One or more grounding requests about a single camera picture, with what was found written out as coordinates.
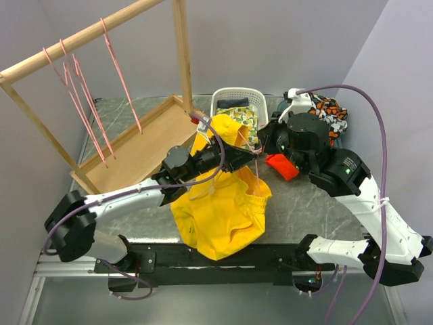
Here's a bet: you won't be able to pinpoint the orange black patterned garment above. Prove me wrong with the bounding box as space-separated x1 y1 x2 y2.
308 92 348 140

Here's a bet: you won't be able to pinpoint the white plastic basket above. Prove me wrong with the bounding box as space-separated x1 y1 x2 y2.
210 87 269 129

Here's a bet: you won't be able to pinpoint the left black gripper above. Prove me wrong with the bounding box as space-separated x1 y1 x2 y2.
181 135 258 183

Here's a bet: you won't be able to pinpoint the wooden clothes rack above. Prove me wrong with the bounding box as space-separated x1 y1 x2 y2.
1 1 196 194

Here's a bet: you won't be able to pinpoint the yellow shorts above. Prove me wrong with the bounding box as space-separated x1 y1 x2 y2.
170 114 273 261

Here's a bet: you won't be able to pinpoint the dark navy folded cloth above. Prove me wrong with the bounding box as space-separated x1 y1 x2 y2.
216 97 250 109

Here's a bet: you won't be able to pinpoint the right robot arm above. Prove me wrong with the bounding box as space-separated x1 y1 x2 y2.
257 112 432 286

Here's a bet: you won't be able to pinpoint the aluminium rail frame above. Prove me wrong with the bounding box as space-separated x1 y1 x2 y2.
18 246 407 325

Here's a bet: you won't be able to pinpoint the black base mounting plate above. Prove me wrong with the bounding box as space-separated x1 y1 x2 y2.
93 240 339 293

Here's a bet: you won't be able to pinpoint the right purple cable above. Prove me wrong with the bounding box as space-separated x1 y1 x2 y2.
297 84 388 325

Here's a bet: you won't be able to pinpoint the teal plastic tray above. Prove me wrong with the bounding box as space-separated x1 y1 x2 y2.
277 97 346 136

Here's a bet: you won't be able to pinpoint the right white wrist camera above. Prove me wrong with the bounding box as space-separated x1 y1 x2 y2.
278 88 314 123

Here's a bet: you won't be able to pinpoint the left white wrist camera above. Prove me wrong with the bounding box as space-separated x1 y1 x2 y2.
190 114 212 142

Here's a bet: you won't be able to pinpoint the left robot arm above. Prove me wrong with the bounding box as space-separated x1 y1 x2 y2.
45 137 258 272

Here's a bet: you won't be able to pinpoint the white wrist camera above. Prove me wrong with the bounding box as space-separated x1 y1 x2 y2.
190 114 212 142
278 88 314 123

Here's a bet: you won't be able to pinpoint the pink wire hanger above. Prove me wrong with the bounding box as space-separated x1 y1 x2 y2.
60 39 116 158
192 130 267 204
99 18 143 134
43 48 108 167

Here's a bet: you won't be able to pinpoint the lemon print folded cloth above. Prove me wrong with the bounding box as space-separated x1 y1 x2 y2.
216 106 259 146

